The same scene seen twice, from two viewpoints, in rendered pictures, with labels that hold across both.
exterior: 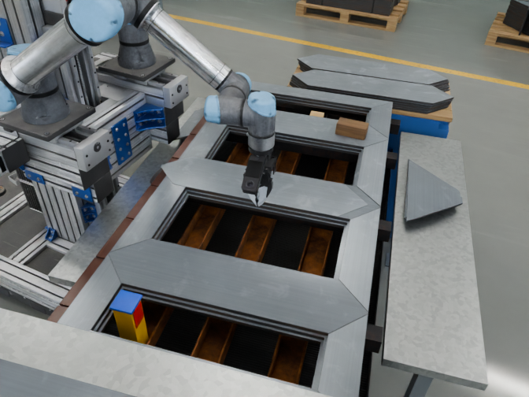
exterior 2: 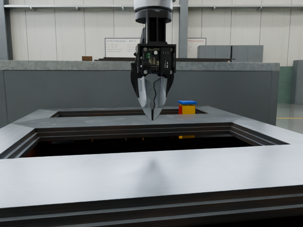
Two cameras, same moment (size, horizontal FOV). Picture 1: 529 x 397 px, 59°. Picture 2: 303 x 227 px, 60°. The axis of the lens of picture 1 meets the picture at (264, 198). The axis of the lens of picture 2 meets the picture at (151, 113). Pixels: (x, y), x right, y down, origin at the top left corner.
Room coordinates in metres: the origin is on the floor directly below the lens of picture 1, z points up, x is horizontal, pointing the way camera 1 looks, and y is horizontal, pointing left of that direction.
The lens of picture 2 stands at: (1.63, -0.20, 0.99)
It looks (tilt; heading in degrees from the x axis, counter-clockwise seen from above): 8 degrees down; 157
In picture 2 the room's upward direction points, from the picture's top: straight up
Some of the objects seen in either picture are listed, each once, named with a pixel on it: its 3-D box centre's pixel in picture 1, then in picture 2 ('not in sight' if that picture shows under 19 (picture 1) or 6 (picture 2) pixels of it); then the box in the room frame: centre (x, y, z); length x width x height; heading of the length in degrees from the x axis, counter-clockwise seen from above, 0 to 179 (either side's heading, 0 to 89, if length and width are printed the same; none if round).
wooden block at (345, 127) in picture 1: (352, 128); not in sight; (1.65, -0.34, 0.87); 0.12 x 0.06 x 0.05; 71
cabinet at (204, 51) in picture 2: not in sight; (213, 75); (-5.75, 5.18, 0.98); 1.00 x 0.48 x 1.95; 67
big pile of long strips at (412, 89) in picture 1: (370, 82); not in sight; (2.22, -0.51, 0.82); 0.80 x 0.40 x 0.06; 76
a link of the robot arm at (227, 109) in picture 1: (227, 107); not in sight; (1.17, 0.11, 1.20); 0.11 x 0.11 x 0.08; 81
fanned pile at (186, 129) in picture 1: (200, 124); not in sight; (1.93, 0.32, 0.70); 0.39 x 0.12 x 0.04; 166
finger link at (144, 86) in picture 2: (264, 191); (145, 99); (1.13, 0.00, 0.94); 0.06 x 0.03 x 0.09; 164
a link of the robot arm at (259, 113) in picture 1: (260, 114); not in sight; (1.13, 0.02, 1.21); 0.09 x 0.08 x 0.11; 81
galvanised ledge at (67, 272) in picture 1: (163, 171); not in sight; (1.60, 0.43, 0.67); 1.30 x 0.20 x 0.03; 166
